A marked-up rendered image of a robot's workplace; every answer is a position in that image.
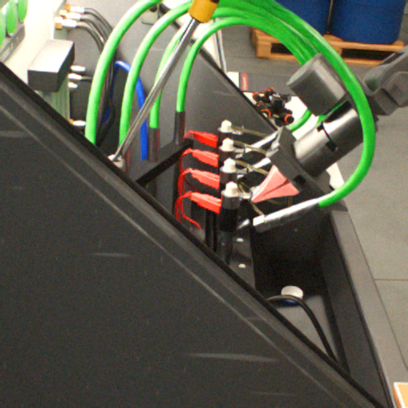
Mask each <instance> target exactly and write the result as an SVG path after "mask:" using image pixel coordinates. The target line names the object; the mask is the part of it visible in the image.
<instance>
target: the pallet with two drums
mask: <svg viewBox="0 0 408 408"><path fill-rule="evenodd" d="M273 1H274V2H277V3H279V4H280V5H282V6H284V7H286V8H287V9H288V10H290V11H291V12H293V13H294V14H296V15H297V16H299V17H300V18H302V19H303V20H304V22H307V23H308V24H309V25H310V26H311V27H312V28H313V29H315V30H316V31H317V32H319V34H320V35H321V36H322V37H323V38H324V39H325V40H326V41H327V42H328V43H329V44H331V46H332V47H333V48H334V49H335V51H336V52H337V53H338V54H339V56H340V54H341V53H361V54H373V55H385V56H390V55H392V54H393V53H397V52H399V51H401V50H402V49H404V47H405V46H403V42H402V41H399V40H398V39H399V34H400V29H401V24H402V17H403V12H404V8H405V6H406V4H407V0H273ZM331 3H332V4H331ZM330 9H331V15H330V20H328V17H329V14H330ZM249 35H250V36H253V38H252V44H253V46H256V58H261V59H273V60H286V61H298V60H297V59H296V57H294V56H293V55H288V53H270V49H271V48H280V49H287V47H286V46H285V45H284V44H281V42H280V41H279V40H277V39H276V38H275V37H274V36H272V35H269V34H267V33H266V32H263V30H261V29H257V28H254V27H251V26H250V27H249ZM343 60H344V61H345V62H346V63H347V65H368V66H376V65H378V64H380V63H381V62H382V61H371V60H360V59H347V58H343Z"/></svg>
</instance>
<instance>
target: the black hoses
mask: <svg viewBox="0 0 408 408"><path fill-rule="evenodd" d="M84 14H91V15H93V16H95V17H96V18H97V19H98V20H99V21H100V22H101V24H102V25H103V26H104V28H106V30H107V31H108V34H109V37H110V36H111V35H112V31H113V30H112V27H111V26H110V25H109V24H108V21H107V20H106V19H104V18H103V17H102V16H101V15H100V14H99V13H98V11H97V10H95V9H92V8H84ZM80 21H89V22H91V24H92V25H93V26H95V27H96V29H97V30H98V31H99V33H100V36H101V37H102V38H103V41H104V43H105V46H106V43H107V42H108V35H107V33H106V31H105V30H104V29H103V28H102V27H101V25H100V24H99V22H98V21H97V20H96V19H95V18H93V17H91V16H88V15H80ZM75 27H76V28H84V29H86V30H87V31H88V32H89V33H90V35H91V36H92V38H94V40H95V41H96V43H97V47H98V50H99V52H100V56H101V54H102V52H103V49H104V47H103V43H102V41H101V40H100V38H99V36H98V33H97V32H96V31H95V30H94V29H93V28H92V27H91V26H90V25H89V24H88V23H87V22H76V25H75ZM116 57H117V49H116V50H115V52H114V54H113V57H112V60H111V62H110V64H109V66H108V72H107V75H106V77H105V81H104V87H103V91H101V95H100V104H99V109H98V115H97V121H96V142H95V146H97V147H98V148H99V147H100V146H101V145H102V143H103V142H104V138H105V136H106V135H107V134H108V131H109V130H110V128H111V126H112V125H113V124H114V121H115V119H116V108H115V105H114V104H113V103H112V100H111V98H110V97H109V95H110V90H111V86H112V80H113V75H114V63H116ZM93 79H94V78H93V77H91V76H81V82H84V81H86V82H89V83H90V84H92V83H93ZM107 105H108V106H109V109H110V118H109V121H108V123H107V124H106V126H105V129H104V130H103V132H102V134H101V135H100V136H99V138H98V135H99V132H100V126H102V123H103V120H104V114H105V111H106V108H107ZM97 138H98V140H97Z"/></svg>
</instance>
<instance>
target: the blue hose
mask: <svg viewBox="0 0 408 408"><path fill-rule="evenodd" d="M120 67H121V68H122V69H123V70H125V71H127V72H128V73H130V70H131V66H130V65H129V64H128V63H126V62H124V61H116V63H114V75H113V80H112V86H111V90H110V95H109V97H110V98H111V100H112V94H113V87H115V82H116V75H117V73H118V70H119V68H120ZM135 88H136V93H138V98H139V110H141V108H142V107H143V104H144V103H145V95H144V91H143V84H142V82H141V80H140V77H139V79H138V80H137V82H136V86H135ZM109 114H110V109H109V106H108V105H107V108H106V111H105V114H104V120H103V124H104V123H105V122H106V121H107V120H108V117H109ZM140 135H141V161H142V160H144V159H145V158H146V157H147V118H146V119H145V120H144V122H143V125H142V127H141V128H140Z"/></svg>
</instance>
